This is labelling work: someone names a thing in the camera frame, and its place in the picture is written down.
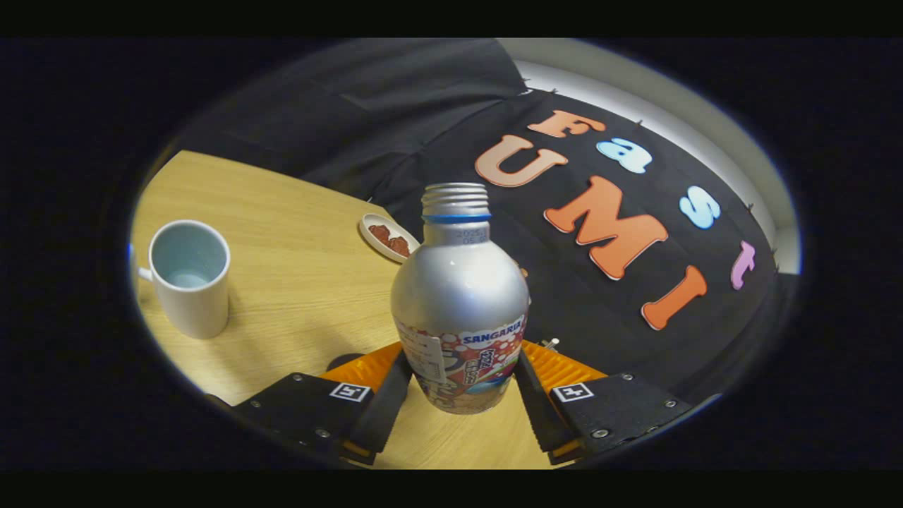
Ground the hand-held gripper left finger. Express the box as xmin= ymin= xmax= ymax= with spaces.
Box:
xmin=231 ymin=343 xmax=414 ymax=466

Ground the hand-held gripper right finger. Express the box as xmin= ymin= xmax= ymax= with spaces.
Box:
xmin=514 ymin=341 xmax=697 ymax=466

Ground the silver juice bottle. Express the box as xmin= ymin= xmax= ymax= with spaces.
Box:
xmin=389 ymin=183 xmax=531 ymax=415

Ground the white cup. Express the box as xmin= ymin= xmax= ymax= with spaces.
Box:
xmin=134 ymin=219 xmax=231 ymax=340

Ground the wooden table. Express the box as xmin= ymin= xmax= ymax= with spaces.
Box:
xmin=131 ymin=150 xmax=558 ymax=470

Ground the white dish with red snacks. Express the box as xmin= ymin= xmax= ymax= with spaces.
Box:
xmin=359 ymin=213 xmax=422 ymax=264

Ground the black backdrop cloth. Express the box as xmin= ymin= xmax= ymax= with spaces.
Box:
xmin=166 ymin=39 xmax=799 ymax=406

